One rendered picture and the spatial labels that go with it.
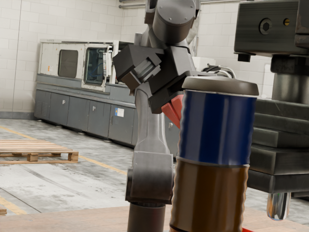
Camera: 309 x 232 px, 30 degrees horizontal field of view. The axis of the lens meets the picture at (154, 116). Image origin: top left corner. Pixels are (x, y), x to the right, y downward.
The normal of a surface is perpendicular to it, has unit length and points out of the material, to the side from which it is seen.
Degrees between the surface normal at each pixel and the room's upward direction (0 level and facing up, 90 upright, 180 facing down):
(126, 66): 89
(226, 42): 90
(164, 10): 64
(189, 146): 76
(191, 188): 104
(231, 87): 72
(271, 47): 90
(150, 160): 37
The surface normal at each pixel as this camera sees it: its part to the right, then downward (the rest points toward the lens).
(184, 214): -0.60, -0.25
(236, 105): 0.35, -0.15
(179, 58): 0.60, -0.40
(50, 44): -0.81, -0.04
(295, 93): -0.01, 0.07
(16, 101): 0.58, 0.11
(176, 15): 0.11, -0.37
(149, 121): 0.12, -0.74
